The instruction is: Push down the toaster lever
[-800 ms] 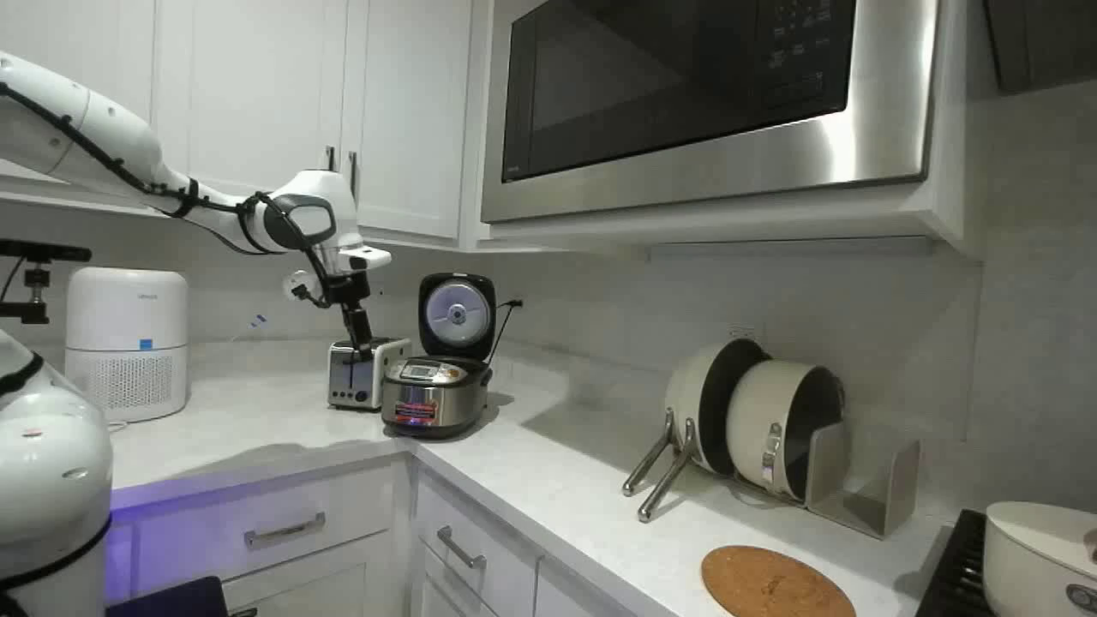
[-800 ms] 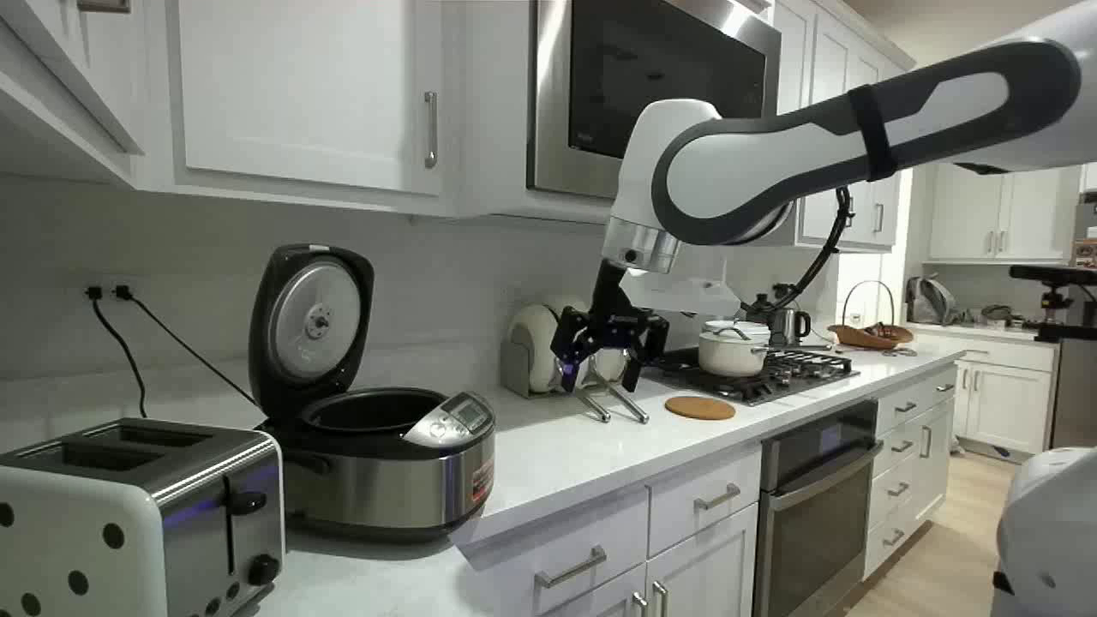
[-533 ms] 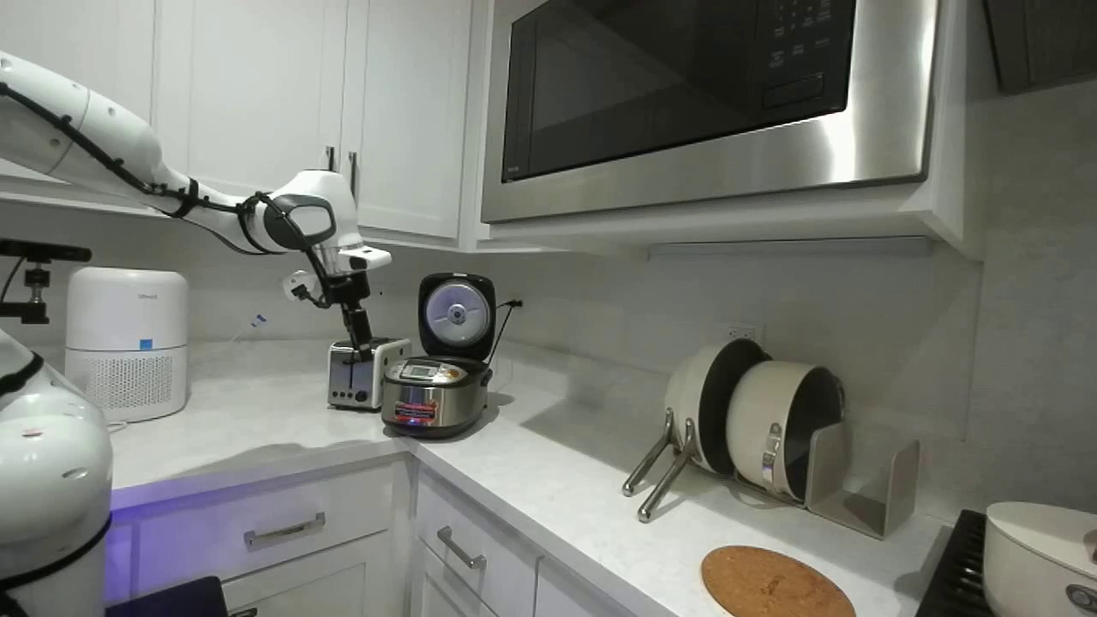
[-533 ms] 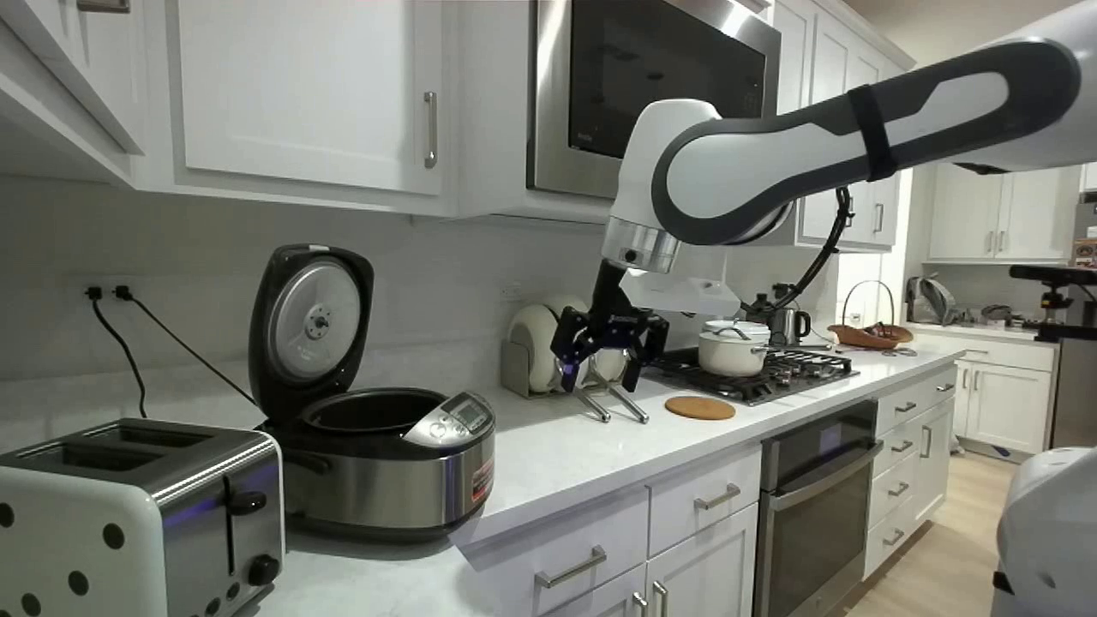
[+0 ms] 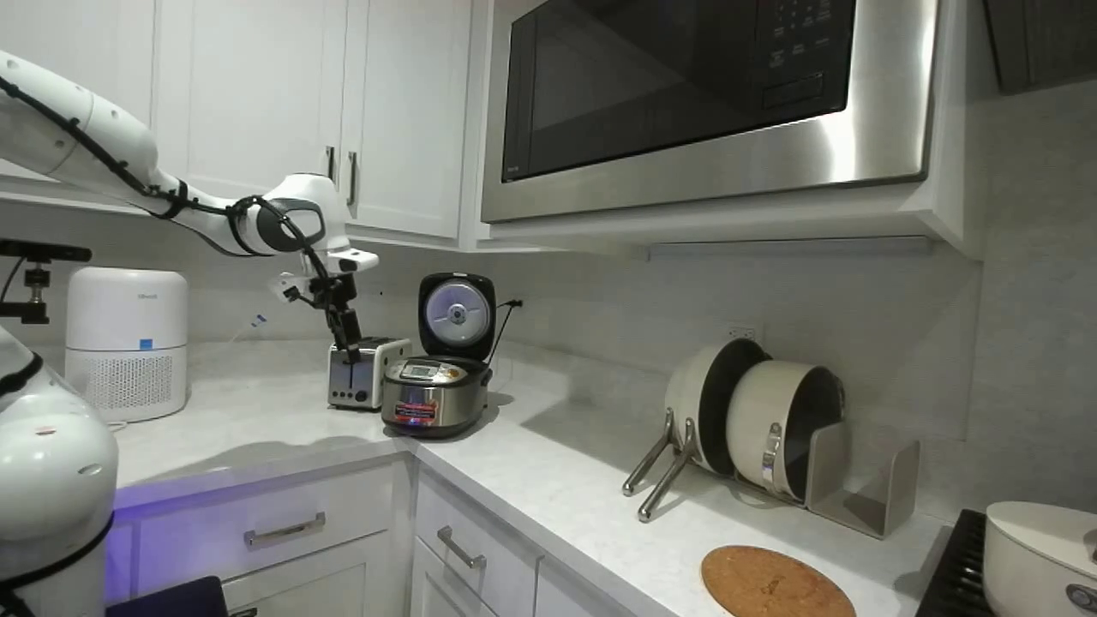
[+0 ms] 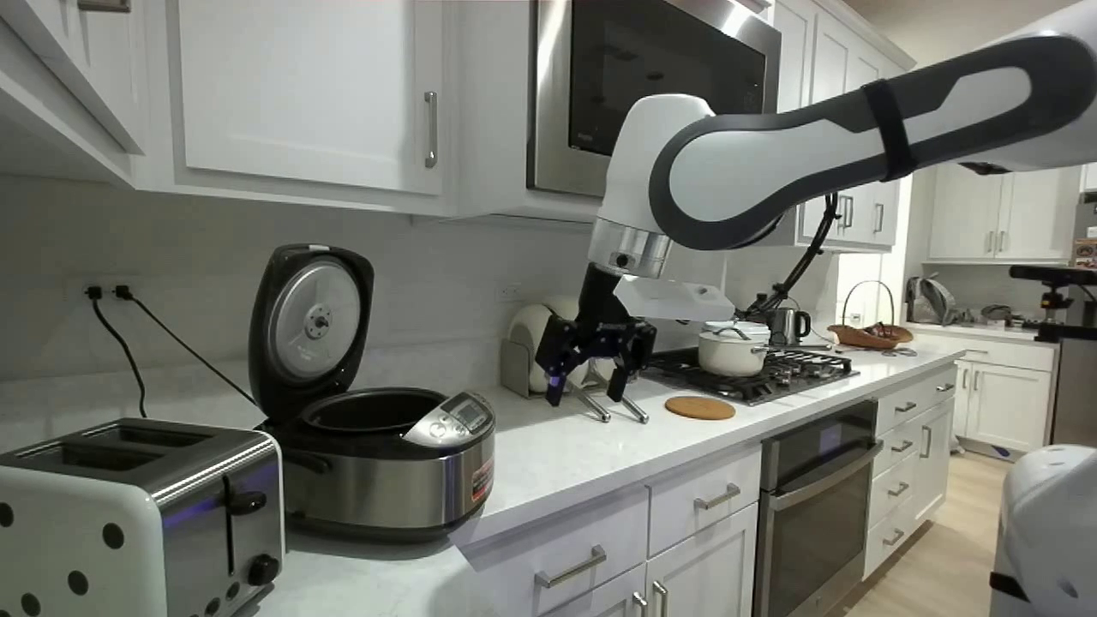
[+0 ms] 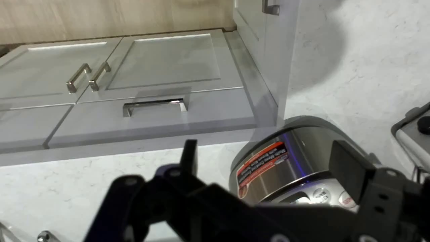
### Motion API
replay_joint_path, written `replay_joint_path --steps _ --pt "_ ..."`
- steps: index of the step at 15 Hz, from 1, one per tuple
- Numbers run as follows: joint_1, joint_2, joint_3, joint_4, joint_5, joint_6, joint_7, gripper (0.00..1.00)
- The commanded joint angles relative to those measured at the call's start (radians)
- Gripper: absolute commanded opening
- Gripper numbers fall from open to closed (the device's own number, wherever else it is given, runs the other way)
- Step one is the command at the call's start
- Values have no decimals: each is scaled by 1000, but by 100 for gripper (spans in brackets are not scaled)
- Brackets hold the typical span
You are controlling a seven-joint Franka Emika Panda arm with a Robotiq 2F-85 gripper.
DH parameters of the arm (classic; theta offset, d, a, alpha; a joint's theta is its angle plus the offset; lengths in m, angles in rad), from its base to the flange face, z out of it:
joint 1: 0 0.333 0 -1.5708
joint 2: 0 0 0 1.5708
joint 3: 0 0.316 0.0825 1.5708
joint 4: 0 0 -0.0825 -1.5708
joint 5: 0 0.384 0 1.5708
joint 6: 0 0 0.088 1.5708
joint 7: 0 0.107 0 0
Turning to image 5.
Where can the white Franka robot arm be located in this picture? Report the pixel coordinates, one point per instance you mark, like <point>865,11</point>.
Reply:
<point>71,123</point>

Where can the cream frying pan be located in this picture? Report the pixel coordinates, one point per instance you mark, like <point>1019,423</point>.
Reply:
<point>691,395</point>

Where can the dark range hood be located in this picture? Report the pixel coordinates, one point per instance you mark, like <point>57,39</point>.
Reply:
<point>1046,39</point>

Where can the rice cooker with open lid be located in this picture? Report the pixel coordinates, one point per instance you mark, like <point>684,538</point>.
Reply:
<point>441,387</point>

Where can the stainless steel microwave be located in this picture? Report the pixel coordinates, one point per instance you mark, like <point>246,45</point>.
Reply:
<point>688,91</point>

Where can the black camera stand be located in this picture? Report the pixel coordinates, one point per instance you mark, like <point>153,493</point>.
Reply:
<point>37,285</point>

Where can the dark blue fabric object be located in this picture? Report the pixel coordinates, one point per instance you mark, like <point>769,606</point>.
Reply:
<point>171,602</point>

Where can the grey pan rack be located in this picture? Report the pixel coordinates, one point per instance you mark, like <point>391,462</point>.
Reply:
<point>887,493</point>

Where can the pans in dish rack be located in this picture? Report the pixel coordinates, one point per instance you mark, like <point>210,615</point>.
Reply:
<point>760,432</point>

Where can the black stove top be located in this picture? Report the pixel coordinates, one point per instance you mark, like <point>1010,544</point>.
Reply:
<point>953,570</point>

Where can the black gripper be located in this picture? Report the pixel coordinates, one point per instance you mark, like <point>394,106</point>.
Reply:
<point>331,288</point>

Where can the round cork trivet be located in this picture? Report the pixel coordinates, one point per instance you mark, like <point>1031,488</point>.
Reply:
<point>771,583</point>

